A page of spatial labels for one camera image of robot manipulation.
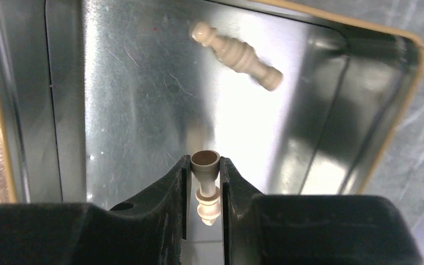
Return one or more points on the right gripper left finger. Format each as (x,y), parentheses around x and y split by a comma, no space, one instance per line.
(147,228)

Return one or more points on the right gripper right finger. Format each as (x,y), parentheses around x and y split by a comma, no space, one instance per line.
(310,229)

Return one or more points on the light bishop chess piece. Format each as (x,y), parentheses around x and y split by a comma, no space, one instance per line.
(205,167)

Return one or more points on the light king chess piece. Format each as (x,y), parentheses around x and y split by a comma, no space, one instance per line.
(237,55)

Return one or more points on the gold metal tin tray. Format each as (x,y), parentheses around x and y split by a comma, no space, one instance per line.
(100,99)

